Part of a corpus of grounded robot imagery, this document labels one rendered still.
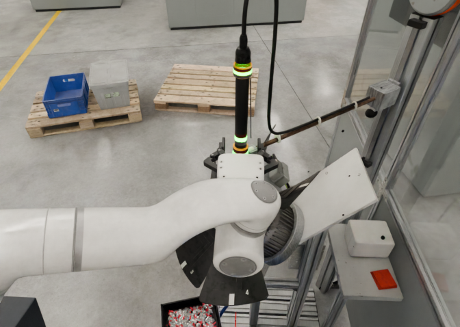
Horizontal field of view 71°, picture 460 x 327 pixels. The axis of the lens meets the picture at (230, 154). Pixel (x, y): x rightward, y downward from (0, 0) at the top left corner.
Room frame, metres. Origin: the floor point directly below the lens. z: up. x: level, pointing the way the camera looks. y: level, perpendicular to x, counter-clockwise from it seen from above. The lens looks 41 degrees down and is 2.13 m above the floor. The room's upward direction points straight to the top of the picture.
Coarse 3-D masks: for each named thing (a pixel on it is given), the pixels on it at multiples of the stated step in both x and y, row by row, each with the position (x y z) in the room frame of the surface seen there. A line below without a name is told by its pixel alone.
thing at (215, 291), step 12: (216, 276) 0.53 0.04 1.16; (228, 276) 0.52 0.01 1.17; (252, 276) 0.51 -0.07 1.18; (204, 288) 0.50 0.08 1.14; (216, 288) 0.49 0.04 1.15; (228, 288) 0.48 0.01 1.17; (240, 288) 0.48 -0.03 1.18; (252, 288) 0.48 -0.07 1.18; (264, 288) 0.47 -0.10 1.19; (204, 300) 0.46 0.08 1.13; (216, 300) 0.45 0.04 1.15; (228, 300) 0.45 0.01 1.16; (240, 300) 0.44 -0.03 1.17; (252, 300) 0.44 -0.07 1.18
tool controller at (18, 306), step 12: (12, 300) 0.41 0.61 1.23; (24, 300) 0.42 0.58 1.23; (36, 300) 0.42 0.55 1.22; (0, 312) 0.38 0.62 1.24; (12, 312) 0.38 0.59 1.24; (24, 312) 0.38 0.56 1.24; (36, 312) 0.40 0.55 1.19; (0, 324) 0.34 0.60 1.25; (12, 324) 0.34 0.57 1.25; (24, 324) 0.36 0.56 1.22; (36, 324) 0.38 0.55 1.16
